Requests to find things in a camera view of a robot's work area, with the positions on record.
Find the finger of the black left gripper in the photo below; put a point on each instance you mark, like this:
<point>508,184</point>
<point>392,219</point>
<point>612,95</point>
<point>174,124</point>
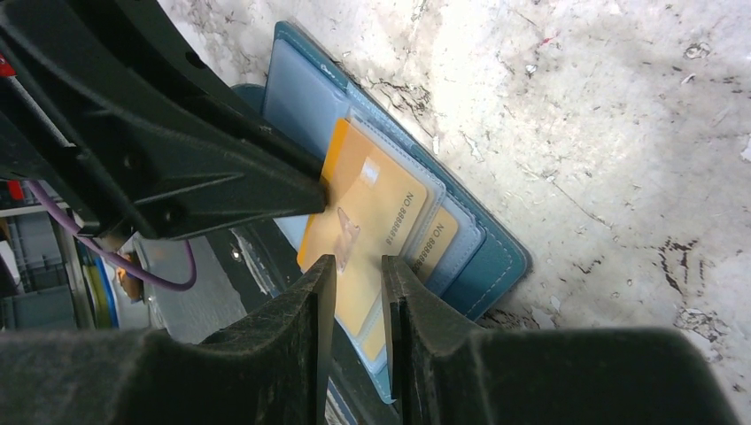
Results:
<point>142,37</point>
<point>122,154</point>

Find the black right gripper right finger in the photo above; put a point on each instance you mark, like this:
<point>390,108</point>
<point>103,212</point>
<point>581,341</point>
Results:
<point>446,369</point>

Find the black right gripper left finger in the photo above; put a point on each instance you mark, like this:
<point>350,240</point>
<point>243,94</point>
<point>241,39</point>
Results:
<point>270,367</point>

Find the gold card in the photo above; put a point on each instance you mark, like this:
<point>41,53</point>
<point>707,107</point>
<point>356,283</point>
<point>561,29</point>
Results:
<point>373,203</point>
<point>432,248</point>

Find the blue leather card holder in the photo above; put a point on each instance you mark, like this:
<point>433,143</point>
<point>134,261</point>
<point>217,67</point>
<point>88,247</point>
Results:
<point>306,92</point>

